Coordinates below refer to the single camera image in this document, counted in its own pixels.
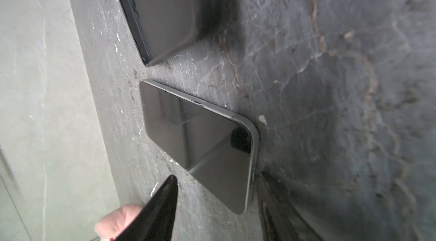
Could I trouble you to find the black phone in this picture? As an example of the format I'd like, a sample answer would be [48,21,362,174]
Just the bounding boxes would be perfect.
[139,79,260,214]

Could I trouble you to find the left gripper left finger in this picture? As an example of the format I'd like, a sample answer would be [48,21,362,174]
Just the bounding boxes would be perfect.
[115,175,178,241]

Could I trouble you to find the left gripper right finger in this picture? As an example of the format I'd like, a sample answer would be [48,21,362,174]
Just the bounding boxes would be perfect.
[257,172,323,241]

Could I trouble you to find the black phone case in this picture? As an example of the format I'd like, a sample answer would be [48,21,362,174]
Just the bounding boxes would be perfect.
[120,0,225,67]

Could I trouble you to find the pink plush toy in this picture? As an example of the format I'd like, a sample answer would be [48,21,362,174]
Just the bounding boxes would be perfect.
[94,204,143,241]

